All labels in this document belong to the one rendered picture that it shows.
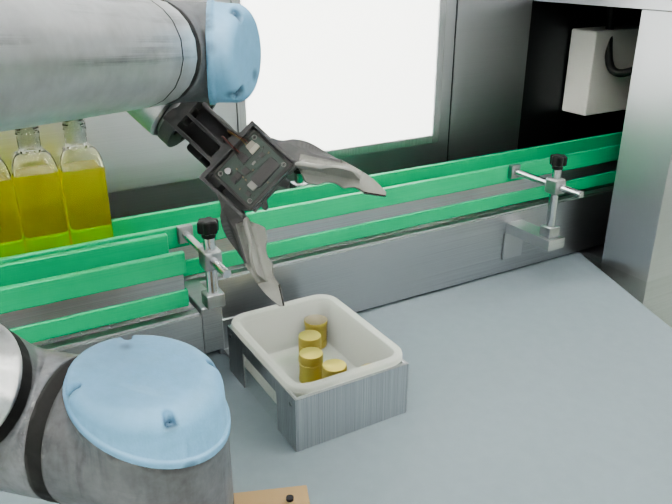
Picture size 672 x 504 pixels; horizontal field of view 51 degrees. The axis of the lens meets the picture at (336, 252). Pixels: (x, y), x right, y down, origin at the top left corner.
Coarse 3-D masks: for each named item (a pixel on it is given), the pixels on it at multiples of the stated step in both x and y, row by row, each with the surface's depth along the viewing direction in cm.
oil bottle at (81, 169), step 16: (64, 160) 93; (80, 160) 94; (96, 160) 95; (64, 176) 93; (80, 176) 94; (96, 176) 95; (64, 192) 95; (80, 192) 95; (96, 192) 96; (80, 208) 96; (96, 208) 97; (80, 224) 96; (96, 224) 98; (80, 240) 97
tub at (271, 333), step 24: (264, 312) 105; (288, 312) 107; (312, 312) 110; (336, 312) 108; (240, 336) 99; (264, 336) 106; (288, 336) 109; (336, 336) 108; (360, 336) 102; (384, 336) 98; (264, 360) 93; (288, 360) 106; (360, 360) 103; (384, 360) 92; (288, 384) 87; (312, 384) 87; (336, 384) 89
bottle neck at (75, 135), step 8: (72, 120) 93; (80, 120) 93; (64, 128) 93; (72, 128) 93; (80, 128) 94; (64, 136) 94; (72, 136) 94; (80, 136) 94; (72, 144) 94; (80, 144) 94
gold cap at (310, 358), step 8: (304, 352) 99; (312, 352) 99; (320, 352) 99; (304, 360) 98; (312, 360) 98; (320, 360) 99; (304, 368) 99; (312, 368) 98; (320, 368) 99; (304, 376) 99; (312, 376) 99; (320, 376) 100
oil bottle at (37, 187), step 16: (16, 160) 91; (32, 160) 91; (48, 160) 92; (16, 176) 91; (32, 176) 92; (48, 176) 93; (16, 192) 92; (32, 192) 92; (48, 192) 93; (32, 208) 93; (48, 208) 94; (64, 208) 96; (32, 224) 94; (48, 224) 95; (64, 224) 96; (32, 240) 95; (48, 240) 96; (64, 240) 97
